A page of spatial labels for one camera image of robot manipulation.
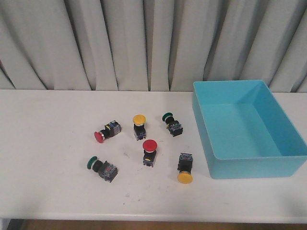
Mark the yellow push button front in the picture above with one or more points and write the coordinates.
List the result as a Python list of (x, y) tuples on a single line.
[(184, 167)]

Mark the green push button rear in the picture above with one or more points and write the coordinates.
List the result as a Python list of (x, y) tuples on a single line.
[(172, 125)]

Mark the grey pleated curtain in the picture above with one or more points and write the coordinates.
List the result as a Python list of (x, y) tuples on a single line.
[(152, 45)]

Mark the green push button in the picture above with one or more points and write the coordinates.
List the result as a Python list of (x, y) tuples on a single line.
[(172, 125), (105, 170)]

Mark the blue plastic box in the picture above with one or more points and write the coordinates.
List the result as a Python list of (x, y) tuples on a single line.
[(244, 131)]

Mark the yellow push button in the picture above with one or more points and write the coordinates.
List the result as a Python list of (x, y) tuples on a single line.
[(138, 126), (184, 167)]

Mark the red push button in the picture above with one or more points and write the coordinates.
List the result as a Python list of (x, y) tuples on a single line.
[(149, 150), (111, 129)]

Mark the green push button front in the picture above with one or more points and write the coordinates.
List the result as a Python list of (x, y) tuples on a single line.
[(105, 170)]

